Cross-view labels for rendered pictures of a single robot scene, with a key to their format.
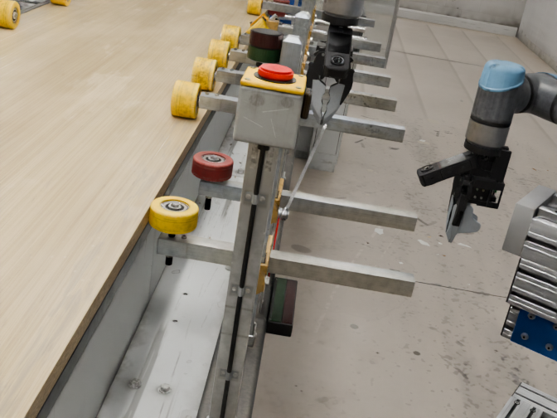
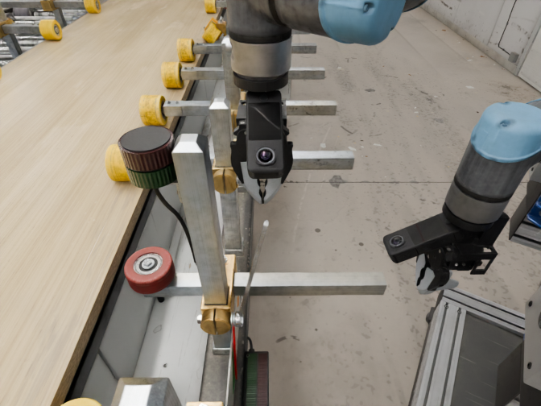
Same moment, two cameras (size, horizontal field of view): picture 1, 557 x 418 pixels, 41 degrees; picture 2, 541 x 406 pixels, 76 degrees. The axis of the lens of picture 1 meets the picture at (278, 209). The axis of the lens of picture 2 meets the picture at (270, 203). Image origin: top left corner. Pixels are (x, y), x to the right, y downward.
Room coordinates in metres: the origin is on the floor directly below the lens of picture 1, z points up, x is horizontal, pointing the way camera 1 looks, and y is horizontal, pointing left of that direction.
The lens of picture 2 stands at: (0.99, -0.06, 1.37)
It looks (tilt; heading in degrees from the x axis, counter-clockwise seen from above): 41 degrees down; 359
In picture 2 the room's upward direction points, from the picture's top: straight up
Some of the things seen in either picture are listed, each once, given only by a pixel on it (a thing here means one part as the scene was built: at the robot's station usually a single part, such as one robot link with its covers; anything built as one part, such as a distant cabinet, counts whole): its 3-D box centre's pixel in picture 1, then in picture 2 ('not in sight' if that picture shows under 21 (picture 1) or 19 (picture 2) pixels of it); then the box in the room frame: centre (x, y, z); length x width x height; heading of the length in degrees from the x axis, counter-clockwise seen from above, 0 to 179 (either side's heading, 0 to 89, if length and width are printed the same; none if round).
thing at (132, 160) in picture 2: (266, 38); (148, 147); (1.33, 0.07, 1.16); 0.06 x 0.06 x 0.02
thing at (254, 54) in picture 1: (263, 52); (153, 165); (1.33, 0.07, 1.14); 0.06 x 0.06 x 0.02
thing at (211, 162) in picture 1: (210, 182); (154, 281); (1.37, 0.14, 0.85); 0.08 x 0.08 x 0.11
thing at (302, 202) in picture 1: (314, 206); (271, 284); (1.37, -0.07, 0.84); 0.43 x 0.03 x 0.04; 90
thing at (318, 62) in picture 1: (335, 46); (262, 112); (1.44, -0.06, 1.15); 0.09 x 0.08 x 0.12; 179
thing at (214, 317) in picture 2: (266, 200); (218, 292); (1.35, 0.03, 0.85); 0.13 x 0.06 x 0.05; 0
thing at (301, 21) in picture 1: (287, 109); (236, 130); (1.83, 0.02, 0.90); 0.03 x 0.03 x 0.48; 0
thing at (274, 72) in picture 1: (275, 75); not in sight; (0.82, 0.03, 1.22); 0.04 x 0.04 x 0.02
